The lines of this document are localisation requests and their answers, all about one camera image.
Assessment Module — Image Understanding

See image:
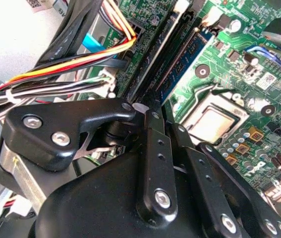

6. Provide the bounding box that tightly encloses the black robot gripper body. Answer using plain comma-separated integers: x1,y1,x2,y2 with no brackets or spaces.
0,140,230,238

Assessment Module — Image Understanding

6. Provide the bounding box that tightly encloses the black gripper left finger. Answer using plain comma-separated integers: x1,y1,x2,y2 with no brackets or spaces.
3,98,178,225

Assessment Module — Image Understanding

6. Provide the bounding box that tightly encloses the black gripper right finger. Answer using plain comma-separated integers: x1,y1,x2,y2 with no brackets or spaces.
164,100,281,238

